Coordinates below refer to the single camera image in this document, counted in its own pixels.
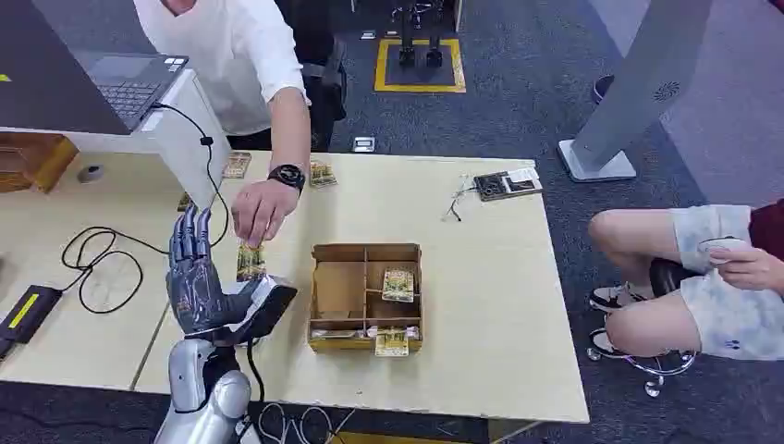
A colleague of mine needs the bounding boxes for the black and chrome chair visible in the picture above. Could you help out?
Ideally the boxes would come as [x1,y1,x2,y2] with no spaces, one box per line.
[585,257,700,400]

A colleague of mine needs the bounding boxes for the standing person's hand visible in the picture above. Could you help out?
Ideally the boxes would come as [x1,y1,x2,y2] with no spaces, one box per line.
[230,179,300,249]

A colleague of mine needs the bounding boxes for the dark circuit board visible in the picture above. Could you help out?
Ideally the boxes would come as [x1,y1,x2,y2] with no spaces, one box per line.
[472,170,545,203]

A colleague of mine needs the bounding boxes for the white handheld device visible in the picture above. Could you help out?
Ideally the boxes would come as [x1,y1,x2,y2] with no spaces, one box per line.
[697,236,753,266]

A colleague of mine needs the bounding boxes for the white laptop stand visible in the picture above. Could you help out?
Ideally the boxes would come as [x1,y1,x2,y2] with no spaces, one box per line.
[0,68,233,211]

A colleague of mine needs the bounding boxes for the wooden card box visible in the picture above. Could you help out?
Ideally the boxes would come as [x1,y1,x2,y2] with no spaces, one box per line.
[308,242,424,356]

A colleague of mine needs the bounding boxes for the dark blue shoe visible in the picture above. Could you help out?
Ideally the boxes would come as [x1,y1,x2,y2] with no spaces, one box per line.
[591,74,616,105]

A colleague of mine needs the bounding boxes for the black office chair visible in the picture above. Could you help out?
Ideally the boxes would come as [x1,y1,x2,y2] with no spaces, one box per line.
[274,0,349,153]

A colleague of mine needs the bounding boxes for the grey standing kiosk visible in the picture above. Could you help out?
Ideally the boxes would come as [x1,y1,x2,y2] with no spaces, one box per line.
[557,0,716,184]

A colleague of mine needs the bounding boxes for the black power cable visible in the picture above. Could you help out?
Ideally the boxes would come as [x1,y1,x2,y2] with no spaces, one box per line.
[59,102,232,316]

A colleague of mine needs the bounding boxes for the seated person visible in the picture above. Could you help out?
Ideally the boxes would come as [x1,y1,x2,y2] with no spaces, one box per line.
[586,199,784,363]

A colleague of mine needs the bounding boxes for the black robot foot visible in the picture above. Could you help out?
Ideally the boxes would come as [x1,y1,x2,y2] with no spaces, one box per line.
[398,0,418,68]
[424,24,444,69]

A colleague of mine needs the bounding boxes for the white cables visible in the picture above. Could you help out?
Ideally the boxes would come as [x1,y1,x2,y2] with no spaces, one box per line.
[248,401,357,444]

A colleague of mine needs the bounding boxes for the seated person's hand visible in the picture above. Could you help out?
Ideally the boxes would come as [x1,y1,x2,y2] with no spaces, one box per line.
[709,244,784,293]

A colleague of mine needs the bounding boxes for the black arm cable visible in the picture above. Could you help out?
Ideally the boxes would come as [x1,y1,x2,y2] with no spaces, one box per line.
[243,339,266,406]

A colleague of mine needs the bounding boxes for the black and pale wrist camera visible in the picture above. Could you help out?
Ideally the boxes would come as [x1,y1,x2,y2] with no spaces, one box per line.
[204,276,300,348]

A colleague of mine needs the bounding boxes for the black wristwatch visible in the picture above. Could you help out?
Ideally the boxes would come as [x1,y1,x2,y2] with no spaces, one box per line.
[266,163,307,196]

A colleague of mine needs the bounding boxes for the thin loose wires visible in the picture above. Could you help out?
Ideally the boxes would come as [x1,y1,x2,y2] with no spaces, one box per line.
[442,174,479,223]

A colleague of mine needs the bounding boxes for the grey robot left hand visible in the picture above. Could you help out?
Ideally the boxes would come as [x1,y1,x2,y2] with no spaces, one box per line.
[165,203,267,339]

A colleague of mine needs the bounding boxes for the black power adapter yellow label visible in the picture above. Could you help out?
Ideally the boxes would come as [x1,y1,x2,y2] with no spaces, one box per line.
[0,284,65,361]

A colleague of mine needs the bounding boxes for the yellow bordered floor mat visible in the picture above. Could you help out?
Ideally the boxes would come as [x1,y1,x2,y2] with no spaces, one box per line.
[374,37,467,94]

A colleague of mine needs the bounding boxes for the grey laptop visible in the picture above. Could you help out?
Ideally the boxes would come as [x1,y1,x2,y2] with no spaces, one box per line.
[73,52,190,133]

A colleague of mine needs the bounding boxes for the brown wooden crate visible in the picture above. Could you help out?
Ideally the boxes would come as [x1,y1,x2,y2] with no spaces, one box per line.
[0,132,80,195]

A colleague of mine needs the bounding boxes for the person in white shirt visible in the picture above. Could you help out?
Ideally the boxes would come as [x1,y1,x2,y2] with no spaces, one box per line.
[132,0,313,154]

